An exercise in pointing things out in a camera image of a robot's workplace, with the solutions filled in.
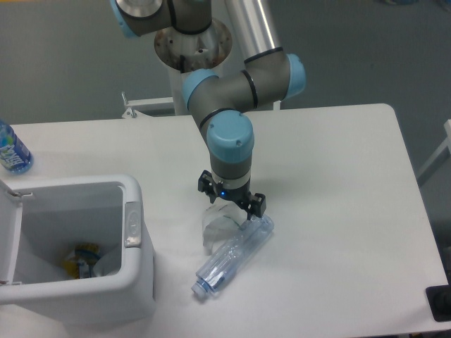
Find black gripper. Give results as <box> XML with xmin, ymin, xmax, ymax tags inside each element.
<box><xmin>197</xmin><ymin>170</ymin><xmax>266</xmax><ymax>220</ymax></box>

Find white paper wrapper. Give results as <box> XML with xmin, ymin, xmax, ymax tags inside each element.
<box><xmin>202</xmin><ymin>200</ymin><xmax>247</xmax><ymax>256</ymax></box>

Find crushed clear plastic bottle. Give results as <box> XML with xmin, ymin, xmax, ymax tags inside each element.
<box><xmin>191</xmin><ymin>215</ymin><xmax>274</xmax><ymax>301</ymax></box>

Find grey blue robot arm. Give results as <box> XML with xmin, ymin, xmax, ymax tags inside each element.
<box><xmin>110</xmin><ymin>1</ymin><xmax>306</xmax><ymax>217</ymax></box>

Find yellow trash in bin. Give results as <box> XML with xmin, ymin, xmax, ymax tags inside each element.
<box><xmin>62</xmin><ymin>243</ymin><xmax>101</xmax><ymax>280</ymax></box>

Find white trash can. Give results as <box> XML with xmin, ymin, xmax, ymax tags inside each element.
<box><xmin>1</xmin><ymin>175</ymin><xmax>156</xmax><ymax>324</ymax></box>

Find blue labelled water bottle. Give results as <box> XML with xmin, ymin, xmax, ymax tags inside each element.
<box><xmin>1</xmin><ymin>120</ymin><xmax>34</xmax><ymax>175</ymax></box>

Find black clamp at table edge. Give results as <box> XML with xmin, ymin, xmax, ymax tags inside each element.
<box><xmin>426</xmin><ymin>284</ymin><xmax>450</xmax><ymax>323</ymax></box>

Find white metal frame brackets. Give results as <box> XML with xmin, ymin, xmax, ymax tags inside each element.
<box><xmin>121</xmin><ymin>92</ymin><xmax>175</xmax><ymax>119</ymax></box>

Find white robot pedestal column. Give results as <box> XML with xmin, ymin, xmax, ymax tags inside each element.
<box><xmin>154</xmin><ymin>18</ymin><xmax>233</xmax><ymax>115</ymax></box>

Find white frame at right edge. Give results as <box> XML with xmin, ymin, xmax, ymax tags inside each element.
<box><xmin>416</xmin><ymin>120</ymin><xmax>450</xmax><ymax>187</ymax></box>

